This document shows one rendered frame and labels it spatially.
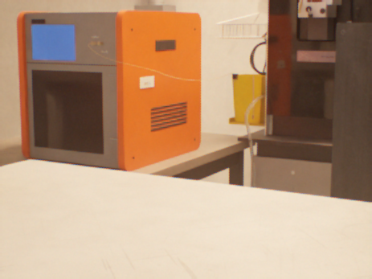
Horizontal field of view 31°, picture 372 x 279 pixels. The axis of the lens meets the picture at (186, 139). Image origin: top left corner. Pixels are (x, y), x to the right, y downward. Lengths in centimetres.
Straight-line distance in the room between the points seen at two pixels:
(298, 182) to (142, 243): 156
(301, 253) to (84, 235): 20
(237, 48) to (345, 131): 235
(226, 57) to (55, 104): 176
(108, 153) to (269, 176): 59
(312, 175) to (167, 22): 65
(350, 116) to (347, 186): 12
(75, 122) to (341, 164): 89
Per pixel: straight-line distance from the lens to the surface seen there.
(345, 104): 121
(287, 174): 217
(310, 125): 222
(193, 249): 61
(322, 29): 209
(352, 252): 62
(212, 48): 359
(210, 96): 361
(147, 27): 186
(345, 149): 122
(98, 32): 182
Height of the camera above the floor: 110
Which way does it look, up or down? 10 degrees down
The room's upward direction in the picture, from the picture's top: straight up
